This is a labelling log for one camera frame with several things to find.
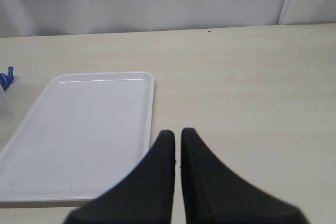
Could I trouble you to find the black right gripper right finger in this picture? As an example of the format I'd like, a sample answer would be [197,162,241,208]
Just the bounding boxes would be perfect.
[181,128,309,223]

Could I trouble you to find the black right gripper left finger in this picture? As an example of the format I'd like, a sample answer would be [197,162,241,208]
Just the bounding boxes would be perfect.
[64,130,175,223]

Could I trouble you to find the blue plastic lid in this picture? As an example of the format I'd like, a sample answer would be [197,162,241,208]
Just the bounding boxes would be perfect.
[0,66,14,91]

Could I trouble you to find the clear plastic container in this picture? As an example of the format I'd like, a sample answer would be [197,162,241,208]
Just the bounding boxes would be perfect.
[0,86,14,115]

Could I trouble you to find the white plastic tray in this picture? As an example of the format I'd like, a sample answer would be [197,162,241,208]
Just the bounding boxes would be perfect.
[1,72,154,207]

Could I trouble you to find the white backdrop curtain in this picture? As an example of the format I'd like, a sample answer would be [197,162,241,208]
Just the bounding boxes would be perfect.
[1,0,335,37]

